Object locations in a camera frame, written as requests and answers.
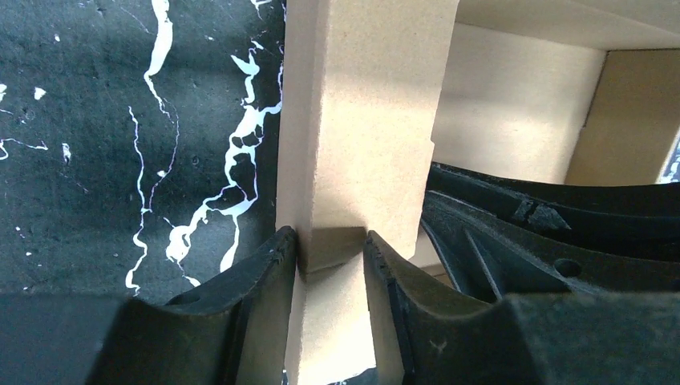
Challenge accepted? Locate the brown cardboard box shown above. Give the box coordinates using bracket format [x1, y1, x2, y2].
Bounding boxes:
[276, 1, 679, 384]

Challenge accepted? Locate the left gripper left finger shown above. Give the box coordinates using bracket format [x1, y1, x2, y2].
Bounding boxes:
[87, 226, 298, 384]

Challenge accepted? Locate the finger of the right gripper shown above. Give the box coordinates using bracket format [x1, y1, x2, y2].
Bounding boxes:
[421, 192, 679, 302]
[427, 163, 679, 217]

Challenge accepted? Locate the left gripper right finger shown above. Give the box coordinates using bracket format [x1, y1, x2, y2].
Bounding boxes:
[363, 231, 679, 384]

